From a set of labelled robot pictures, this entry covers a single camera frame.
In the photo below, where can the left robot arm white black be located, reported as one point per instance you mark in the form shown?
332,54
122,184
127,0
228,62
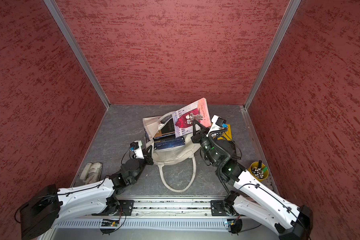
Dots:
51,206

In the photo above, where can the yellow cup with batteries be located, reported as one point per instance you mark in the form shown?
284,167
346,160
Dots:
259,170

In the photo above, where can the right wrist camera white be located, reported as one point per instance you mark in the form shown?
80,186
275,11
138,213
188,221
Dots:
218,123

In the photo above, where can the aluminium front rail frame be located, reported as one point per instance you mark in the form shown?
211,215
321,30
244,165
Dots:
160,214

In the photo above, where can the cream canvas tote bag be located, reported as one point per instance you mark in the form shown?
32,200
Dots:
170,156

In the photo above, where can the left corner aluminium post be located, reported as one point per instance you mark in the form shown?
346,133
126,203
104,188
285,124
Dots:
69,36

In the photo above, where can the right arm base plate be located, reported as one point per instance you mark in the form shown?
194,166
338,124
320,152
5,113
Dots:
222,208

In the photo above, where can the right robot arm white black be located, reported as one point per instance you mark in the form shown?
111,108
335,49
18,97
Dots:
248,197

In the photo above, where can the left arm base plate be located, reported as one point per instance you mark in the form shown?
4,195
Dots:
124,207

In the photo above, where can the circuit board with wires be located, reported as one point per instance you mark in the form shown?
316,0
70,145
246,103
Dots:
233,226
109,226

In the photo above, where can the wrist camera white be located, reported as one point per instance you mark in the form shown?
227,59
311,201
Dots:
218,123
136,148

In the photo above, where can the right corner aluminium post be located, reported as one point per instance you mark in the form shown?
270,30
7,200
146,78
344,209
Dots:
279,35

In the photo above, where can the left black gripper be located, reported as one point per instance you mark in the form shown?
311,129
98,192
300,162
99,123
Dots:
149,160

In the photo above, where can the corner aluminium post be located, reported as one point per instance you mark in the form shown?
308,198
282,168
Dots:
279,35
69,36

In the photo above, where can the right circuit board with wires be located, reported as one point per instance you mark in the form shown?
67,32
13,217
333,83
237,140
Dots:
233,226

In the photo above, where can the left circuit board with wires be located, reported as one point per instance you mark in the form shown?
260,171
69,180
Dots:
109,226

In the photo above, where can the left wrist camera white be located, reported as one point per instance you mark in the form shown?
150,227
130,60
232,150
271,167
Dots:
136,148

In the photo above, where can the red cover book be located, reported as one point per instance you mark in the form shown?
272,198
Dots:
183,118

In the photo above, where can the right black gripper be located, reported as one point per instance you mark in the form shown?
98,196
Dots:
196,138

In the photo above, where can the white rolled cloth object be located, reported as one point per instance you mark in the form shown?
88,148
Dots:
91,173

